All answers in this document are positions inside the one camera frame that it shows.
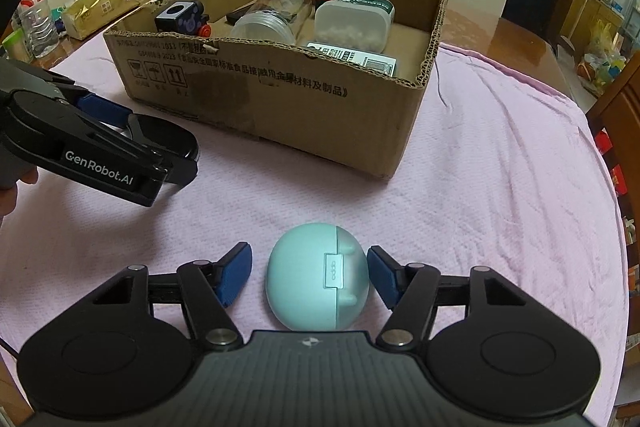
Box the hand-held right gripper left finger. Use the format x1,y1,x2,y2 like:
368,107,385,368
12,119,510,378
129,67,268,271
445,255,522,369
87,242,253,350

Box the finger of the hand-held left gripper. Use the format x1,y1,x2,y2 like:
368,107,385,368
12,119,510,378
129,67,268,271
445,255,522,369
127,113,201,188
47,77,135,132

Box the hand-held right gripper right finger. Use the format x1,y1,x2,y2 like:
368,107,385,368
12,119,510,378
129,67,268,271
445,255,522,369
367,246,531,350

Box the teal earbud case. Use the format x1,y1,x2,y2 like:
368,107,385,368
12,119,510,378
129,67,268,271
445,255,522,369
265,222,372,332

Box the blue toy train car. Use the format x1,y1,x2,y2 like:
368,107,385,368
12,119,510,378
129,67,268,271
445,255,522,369
154,0,213,38

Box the brown cardboard box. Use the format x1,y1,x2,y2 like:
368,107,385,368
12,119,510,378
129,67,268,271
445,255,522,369
102,0,451,180

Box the clear plastic jar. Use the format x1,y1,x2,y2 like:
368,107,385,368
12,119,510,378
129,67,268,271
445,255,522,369
231,0,315,46

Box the clear plastic card case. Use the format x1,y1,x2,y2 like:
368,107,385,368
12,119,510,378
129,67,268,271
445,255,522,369
304,41,399,78

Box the white plastic bottle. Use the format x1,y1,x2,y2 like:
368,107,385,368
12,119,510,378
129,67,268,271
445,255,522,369
314,0,396,54

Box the person's left hand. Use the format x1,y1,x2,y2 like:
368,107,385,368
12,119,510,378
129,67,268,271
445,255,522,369
0,169,40,220

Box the gold wrapped package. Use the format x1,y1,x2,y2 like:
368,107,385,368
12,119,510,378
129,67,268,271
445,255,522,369
62,0,141,40

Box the clear water bottle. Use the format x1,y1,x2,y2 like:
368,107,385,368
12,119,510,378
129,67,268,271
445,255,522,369
17,0,58,58

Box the pink tablecloth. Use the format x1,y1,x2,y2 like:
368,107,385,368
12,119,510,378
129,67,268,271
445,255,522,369
0,34,631,388

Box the small black block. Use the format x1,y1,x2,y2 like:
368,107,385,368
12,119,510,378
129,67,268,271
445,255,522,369
226,6,262,26

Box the wooden chair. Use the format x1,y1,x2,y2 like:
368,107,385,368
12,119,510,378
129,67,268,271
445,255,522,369
585,52,640,218

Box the yellow plastic bags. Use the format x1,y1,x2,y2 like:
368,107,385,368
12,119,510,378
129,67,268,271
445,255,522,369
580,19,631,88

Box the wooden cabinet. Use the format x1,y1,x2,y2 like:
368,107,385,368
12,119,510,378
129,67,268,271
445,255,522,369
560,0,626,48

